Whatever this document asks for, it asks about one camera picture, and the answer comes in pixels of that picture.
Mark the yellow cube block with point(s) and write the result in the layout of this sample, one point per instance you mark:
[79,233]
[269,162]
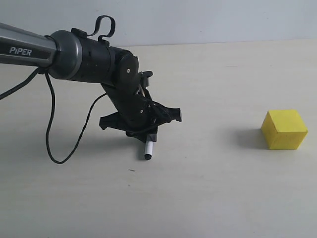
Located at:
[283,129]

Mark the black and white marker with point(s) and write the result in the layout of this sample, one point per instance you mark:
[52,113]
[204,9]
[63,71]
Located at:
[148,152]

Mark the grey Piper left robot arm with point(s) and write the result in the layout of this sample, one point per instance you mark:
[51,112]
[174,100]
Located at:
[73,55]

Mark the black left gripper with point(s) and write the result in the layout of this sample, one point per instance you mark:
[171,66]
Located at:
[137,114]

